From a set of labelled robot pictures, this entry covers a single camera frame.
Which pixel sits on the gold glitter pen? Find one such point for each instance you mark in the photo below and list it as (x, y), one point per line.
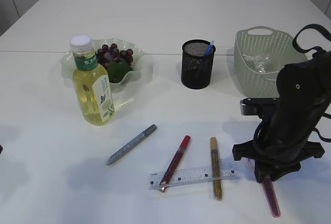
(217, 185)

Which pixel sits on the silver glitter pen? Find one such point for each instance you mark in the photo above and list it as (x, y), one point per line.
(130, 145)

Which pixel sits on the pale green ruffled plate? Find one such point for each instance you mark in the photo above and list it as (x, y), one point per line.
(124, 45)

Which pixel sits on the green tea plastic bottle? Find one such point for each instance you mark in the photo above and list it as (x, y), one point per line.
(91, 82)

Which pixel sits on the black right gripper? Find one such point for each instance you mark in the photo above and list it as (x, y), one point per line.
(280, 142)

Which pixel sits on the clear plastic ruler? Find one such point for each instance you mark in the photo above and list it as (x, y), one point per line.
(193, 176)

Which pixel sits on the purple artificial grape bunch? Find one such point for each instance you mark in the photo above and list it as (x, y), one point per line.
(116, 62)

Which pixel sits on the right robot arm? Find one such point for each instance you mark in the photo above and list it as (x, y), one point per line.
(280, 141)

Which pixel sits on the blue capped scissors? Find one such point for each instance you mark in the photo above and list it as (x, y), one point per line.
(210, 48)

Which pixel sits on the black mesh pen holder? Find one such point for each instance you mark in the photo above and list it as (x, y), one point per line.
(196, 68)

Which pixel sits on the red glitter pen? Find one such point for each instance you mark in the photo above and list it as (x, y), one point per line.
(174, 163)

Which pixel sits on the clear plastic sheet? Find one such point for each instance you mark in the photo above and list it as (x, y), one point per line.
(258, 63)

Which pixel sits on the pink capped scissors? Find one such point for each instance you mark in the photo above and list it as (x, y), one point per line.
(267, 185)

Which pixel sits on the green plastic woven basket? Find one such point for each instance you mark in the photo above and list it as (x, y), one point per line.
(257, 41)

